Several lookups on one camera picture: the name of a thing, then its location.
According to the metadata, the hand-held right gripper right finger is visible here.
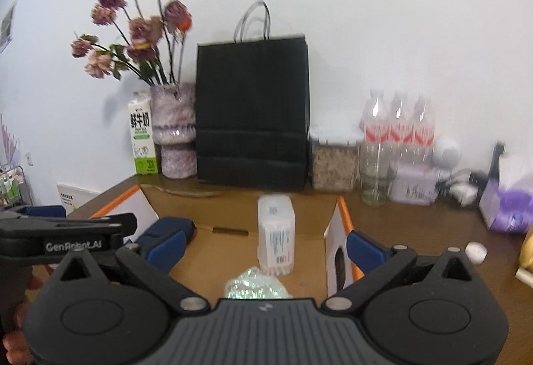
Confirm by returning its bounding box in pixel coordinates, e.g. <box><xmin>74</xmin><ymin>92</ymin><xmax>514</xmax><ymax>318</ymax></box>
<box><xmin>323</xmin><ymin>230</ymin><xmax>486</xmax><ymax>314</ymax></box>

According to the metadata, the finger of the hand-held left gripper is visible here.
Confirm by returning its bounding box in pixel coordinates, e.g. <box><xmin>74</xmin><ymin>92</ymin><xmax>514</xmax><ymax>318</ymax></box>
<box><xmin>137</xmin><ymin>217</ymin><xmax>197</xmax><ymax>251</ymax></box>
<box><xmin>0</xmin><ymin>204</ymin><xmax>66</xmax><ymax>221</ymax></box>

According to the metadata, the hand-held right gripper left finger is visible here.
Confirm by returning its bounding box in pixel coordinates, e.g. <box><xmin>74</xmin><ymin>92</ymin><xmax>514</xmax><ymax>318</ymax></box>
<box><xmin>44</xmin><ymin>230</ymin><xmax>211</xmax><ymax>314</ymax></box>

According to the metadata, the red cardboard box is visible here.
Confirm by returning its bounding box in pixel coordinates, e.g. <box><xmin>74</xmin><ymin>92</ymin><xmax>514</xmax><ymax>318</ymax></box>
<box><xmin>89</xmin><ymin>182</ymin><xmax>364</xmax><ymax>301</ymax></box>

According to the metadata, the wooden desktop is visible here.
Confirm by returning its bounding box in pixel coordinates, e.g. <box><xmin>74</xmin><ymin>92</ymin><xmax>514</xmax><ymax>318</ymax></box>
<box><xmin>31</xmin><ymin>176</ymin><xmax>533</xmax><ymax>365</ymax></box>

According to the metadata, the person's left hand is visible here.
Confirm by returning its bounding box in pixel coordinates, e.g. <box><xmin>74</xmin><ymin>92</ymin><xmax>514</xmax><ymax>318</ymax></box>
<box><xmin>0</xmin><ymin>275</ymin><xmax>44</xmax><ymax>365</ymax></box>

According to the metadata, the white flat board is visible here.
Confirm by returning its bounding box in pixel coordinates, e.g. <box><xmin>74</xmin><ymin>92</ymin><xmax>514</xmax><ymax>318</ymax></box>
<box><xmin>57</xmin><ymin>182</ymin><xmax>101</xmax><ymax>212</ymax></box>

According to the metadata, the metal storage rack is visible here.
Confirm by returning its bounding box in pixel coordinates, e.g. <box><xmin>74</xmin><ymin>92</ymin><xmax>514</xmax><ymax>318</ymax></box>
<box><xmin>0</xmin><ymin>165</ymin><xmax>26</xmax><ymax>207</ymax></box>

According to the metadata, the clear glass jar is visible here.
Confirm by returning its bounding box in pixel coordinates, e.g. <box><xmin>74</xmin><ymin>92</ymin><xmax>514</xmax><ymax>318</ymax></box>
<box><xmin>360</xmin><ymin>149</ymin><xmax>394</xmax><ymax>206</ymax></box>

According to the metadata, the white tin box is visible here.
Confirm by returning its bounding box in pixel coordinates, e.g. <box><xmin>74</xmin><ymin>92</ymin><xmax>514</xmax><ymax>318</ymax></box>
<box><xmin>389</xmin><ymin>165</ymin><xmax>442</xmax><ymax>206</ymax></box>

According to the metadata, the mottled purple vase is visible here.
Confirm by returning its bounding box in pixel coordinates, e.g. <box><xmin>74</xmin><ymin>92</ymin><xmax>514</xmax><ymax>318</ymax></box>
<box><xmin>150</xmin><ymin>83</ymin><xmax>197</xmax><ymax>178</ymax></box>

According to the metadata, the clear food container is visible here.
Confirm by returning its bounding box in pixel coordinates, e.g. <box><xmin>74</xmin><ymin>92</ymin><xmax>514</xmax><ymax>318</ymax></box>
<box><xmin>309</xmin><ymin>126</ymin><xmax>363</xmax><ymax>191</ymax></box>

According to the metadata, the clear cotton swab box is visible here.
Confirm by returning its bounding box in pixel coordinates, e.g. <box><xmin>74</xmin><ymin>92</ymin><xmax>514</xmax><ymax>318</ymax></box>
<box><xmin>257</xmin><ymin>194</ymin><xmax>296</xmax><ymax>274</ymax></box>

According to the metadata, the iridescent plastic wrap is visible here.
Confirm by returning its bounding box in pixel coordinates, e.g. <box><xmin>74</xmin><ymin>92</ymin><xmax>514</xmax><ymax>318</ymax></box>
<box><xmin>225</xmin><ymin>266</ymin><xmax>294</xmax><ymax>300</ymax></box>

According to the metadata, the green white milk carton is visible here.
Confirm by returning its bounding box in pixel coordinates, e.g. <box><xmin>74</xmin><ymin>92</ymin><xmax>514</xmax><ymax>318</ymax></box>
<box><xmin>128</xmin><ymin>90</ymin><xmax>161</xmax><ymax>176</ymax></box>

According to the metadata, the white round cap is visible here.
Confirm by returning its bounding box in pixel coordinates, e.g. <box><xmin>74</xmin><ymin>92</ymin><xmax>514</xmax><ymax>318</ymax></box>
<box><xmin>465</xmin><ymin>242</ymin><xmax>488</xmax><ymax>264</ymax></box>

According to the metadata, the white round speaker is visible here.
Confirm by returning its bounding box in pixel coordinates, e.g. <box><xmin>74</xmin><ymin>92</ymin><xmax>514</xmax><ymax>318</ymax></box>
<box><xmin>433</xmin><ymin>136</ymin><xmax>462</xmax><ymax>171</ymax></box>

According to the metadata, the red label water bottle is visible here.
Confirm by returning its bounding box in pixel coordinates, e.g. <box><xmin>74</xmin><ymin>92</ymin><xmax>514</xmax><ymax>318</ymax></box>
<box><xmin>389</xmin><ymin>91</ymin><xmax>412</xmax><ymax>167</ymax></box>
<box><xmin>360</xmin><ymin>89</ymin><xmax>390</xmax><ymax>176</ymax></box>
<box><xmin>410</xmin><ymin>94</ymin><xmax>436</xmax><ymax>167</ymax></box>

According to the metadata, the black paper bag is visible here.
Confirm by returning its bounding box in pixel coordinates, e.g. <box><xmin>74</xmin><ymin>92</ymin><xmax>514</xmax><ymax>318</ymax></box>
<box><xmin>195</xmin><ymin>0</ymin><xmax>311</xmax><ymax>191</ymax></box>

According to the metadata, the purple tissue box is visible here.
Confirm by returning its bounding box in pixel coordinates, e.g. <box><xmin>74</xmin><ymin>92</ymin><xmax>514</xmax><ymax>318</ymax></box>
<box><xmin>479</xmin><ymin>155</ymin><xmax>533</xmax><ymax>233</ymax></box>

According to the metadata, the dark narrow box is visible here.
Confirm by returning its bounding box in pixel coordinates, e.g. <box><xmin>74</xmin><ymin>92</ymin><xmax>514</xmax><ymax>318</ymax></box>
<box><xmin>491</xmin><ymin>141</ymin><xmax>507</xmax><ymax>183</ymax></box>

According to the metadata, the yellow mug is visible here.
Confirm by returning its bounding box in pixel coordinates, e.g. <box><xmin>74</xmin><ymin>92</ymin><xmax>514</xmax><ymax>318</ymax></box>
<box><xmin>517</xmin><ymin>229</ymin><xmax>533</xmax><ymax>268</ymax></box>

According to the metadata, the dried pink rose bouquet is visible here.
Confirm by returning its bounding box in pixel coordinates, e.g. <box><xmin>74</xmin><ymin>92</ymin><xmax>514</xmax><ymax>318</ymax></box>
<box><xmin>70</xmin><ymin>0</ymin><xmax>194</xmax><ymax>85</ymax></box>

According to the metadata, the purple wall sticker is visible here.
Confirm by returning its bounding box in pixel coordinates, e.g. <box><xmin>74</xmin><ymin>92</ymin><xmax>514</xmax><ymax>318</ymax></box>
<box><xmin>0</xmin><ymin>113</ymin><xmax>21</xmax><ymax>170</ymax></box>

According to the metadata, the wall poster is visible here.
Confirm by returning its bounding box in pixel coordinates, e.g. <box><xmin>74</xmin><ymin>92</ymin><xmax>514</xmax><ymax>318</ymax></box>
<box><xmin>0</xmin><ymin>3</ymin><xmax>17</xmax><ymax>53</ymax></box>

